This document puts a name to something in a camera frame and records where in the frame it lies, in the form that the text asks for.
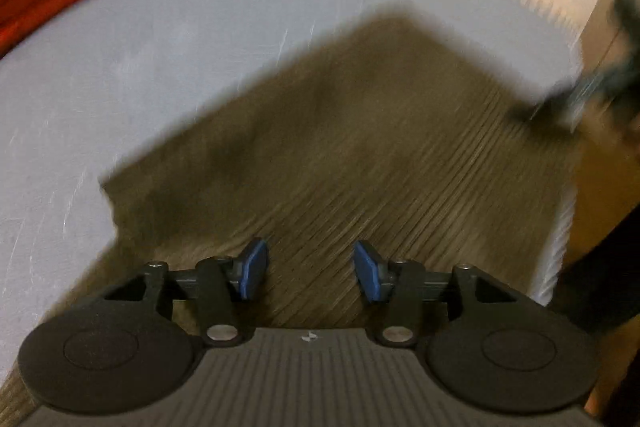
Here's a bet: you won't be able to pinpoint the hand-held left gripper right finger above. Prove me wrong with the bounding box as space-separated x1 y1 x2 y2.
353 240 522 348

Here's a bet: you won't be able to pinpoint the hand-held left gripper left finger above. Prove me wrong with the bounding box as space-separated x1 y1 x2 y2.
103 237 269 348

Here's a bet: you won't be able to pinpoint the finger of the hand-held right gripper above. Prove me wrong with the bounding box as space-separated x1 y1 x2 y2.
506 82 582 135

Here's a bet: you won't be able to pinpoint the brown corduroy pants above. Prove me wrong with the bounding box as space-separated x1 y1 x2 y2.
0 12 578 427

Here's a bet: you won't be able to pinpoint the person's dark clothing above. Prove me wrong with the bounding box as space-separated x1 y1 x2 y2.
547 207 640 427

